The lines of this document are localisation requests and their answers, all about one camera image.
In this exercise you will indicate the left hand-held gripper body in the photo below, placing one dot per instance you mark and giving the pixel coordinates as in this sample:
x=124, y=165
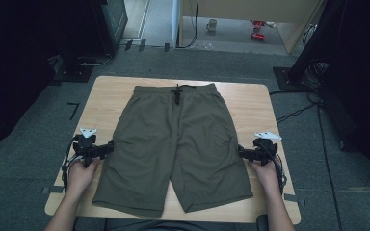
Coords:
x=88, y=148

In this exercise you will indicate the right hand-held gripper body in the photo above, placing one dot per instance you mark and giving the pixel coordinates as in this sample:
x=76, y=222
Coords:
x=262, y=150

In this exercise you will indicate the olive green shorts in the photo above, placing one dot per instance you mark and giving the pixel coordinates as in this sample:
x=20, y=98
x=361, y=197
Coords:
x=173, y=147

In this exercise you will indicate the person's right hand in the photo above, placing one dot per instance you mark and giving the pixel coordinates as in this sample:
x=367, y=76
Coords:
x=266, y=175

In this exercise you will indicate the person's left hand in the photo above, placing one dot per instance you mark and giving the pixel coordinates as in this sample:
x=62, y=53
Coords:
x=81, y=176

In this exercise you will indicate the grey tape strip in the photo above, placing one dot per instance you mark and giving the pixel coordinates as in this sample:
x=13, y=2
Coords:
x=54, y=189
x=294, y=199

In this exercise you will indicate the person's dark lap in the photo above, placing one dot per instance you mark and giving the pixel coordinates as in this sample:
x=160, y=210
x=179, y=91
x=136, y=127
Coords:
x=179, y=225

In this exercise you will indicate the red toy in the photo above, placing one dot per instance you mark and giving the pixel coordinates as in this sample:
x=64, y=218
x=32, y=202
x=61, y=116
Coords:
x=258, y=36
x=258, y=23

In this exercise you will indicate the black cabinet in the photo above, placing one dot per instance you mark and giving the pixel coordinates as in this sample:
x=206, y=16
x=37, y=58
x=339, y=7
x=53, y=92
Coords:
x=109, y=25

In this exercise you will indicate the small white object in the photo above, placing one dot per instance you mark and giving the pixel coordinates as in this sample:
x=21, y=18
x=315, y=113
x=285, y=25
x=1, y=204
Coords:
x=271, y=24

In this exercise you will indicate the grey mug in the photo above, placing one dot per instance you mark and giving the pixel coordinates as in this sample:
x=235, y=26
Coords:
x=211, y=25

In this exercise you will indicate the black stand base plate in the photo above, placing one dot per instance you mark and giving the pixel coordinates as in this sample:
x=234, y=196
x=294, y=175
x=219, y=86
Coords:
x=74, y=73
x=285, y=78

